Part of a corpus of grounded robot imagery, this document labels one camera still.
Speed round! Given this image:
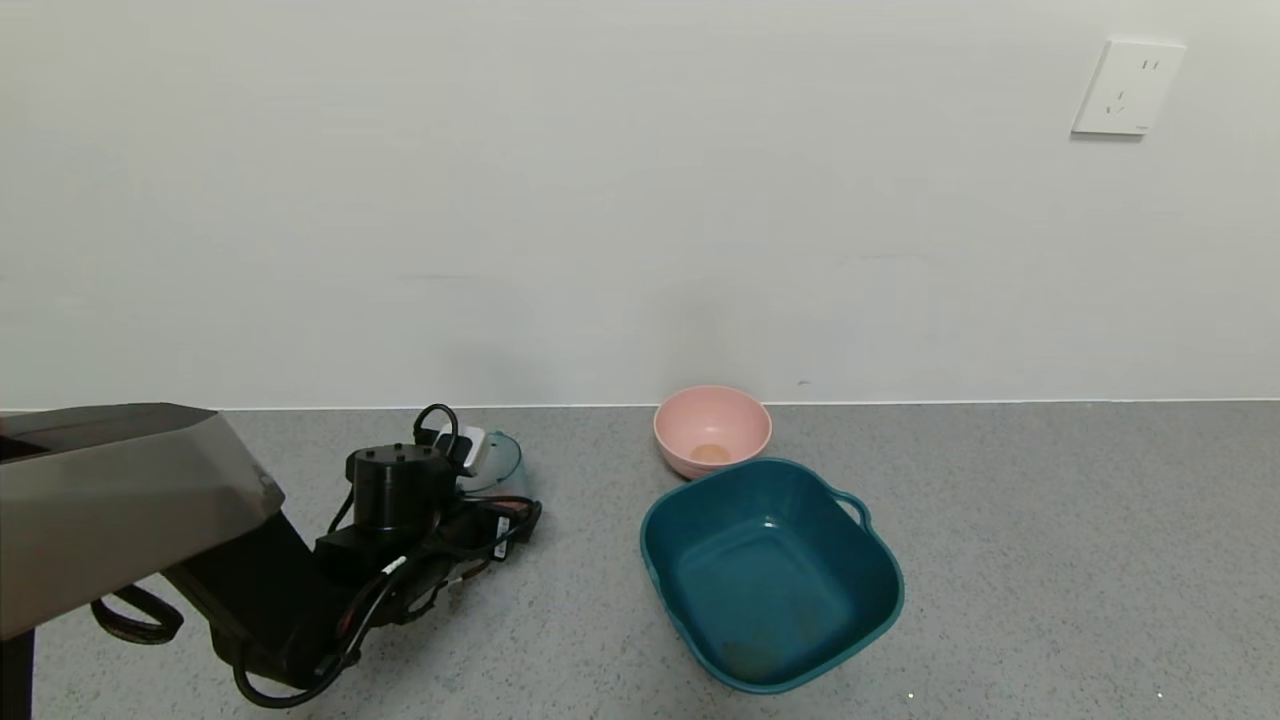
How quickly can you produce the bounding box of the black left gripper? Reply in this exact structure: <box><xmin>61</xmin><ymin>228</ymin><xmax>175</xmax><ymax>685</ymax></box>
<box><xmin>453</xmin><ymin>495</ymin><xmax>543</xmax><ymax>562</ymax></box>

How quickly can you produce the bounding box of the clear ribbed teal plastic cup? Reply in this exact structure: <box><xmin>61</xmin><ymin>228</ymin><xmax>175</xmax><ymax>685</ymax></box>
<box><xmin>458</xmin><ymin>430</ymin><xmax>526</xmax><ymax>501</ymax></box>

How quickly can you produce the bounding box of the pink bowl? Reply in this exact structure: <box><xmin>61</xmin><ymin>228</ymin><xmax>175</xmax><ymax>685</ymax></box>
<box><xmin>653</xmin><ymin>385</ymin><xmax>774</xmax><ymax>481</ymax></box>

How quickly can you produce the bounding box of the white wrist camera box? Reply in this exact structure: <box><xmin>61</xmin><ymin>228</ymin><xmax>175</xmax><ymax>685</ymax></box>
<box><xmin>432</xmin><ymin>424</ymin><xmax>488</xmax><ymax>476</ymax></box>

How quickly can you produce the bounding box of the black cable with white label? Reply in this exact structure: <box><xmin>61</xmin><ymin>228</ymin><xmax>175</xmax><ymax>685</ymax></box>
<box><xmin>233</xmin><ymin>498</ymin><xmax>543</xmax><ymax>711</ymax></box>

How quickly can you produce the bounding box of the thin black camera cable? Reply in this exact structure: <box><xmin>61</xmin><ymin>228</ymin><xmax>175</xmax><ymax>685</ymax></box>
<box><xmin>413</xmin><ymin>403</ymin><xmax>461</xmax><ymax>456</ymax></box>

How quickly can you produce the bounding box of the teal plastic basin with handles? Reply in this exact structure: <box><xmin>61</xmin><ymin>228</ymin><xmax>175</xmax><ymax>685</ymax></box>
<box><xmin>640</xmin><ymin>457</ymin><xmax>907</xmax><ymax>696</ymax></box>

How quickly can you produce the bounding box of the black cable loop under arm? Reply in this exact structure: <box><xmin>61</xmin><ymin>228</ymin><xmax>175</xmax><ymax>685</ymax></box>
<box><xmin>91</xmin><ymin>585</ymin><xmax>185</xmax><ymax>647</ymax></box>

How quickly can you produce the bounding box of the white wall socket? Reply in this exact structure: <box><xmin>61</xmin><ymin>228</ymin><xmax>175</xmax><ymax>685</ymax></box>
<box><xmin>1071</xmin><ymin>38</ymin><xmax>1188</xmax><ymax>137</ymax></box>

